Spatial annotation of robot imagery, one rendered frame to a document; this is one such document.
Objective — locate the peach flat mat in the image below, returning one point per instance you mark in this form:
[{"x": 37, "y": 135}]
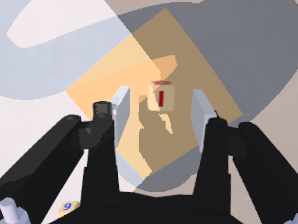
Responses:
[{"x": 159, "y": 50}]

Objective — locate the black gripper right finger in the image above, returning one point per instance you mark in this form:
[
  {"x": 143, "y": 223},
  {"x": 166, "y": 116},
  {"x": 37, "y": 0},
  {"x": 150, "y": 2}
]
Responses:
[{"x": 270, "y": 180}]

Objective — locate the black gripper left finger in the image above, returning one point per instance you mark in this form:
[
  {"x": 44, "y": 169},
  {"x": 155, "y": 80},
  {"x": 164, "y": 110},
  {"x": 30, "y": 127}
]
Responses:
[{"x": 31, "y": 185}]

